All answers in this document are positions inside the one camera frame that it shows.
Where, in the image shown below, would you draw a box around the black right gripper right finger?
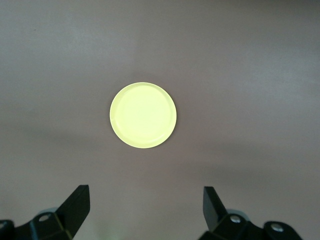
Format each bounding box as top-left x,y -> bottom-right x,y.
199,186 -> 263,240

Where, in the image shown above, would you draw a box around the yellow round plate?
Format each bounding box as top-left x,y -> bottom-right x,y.
109,81 -> 177,149

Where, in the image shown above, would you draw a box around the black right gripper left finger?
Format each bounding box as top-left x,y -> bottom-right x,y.
14,184 -> 91,240

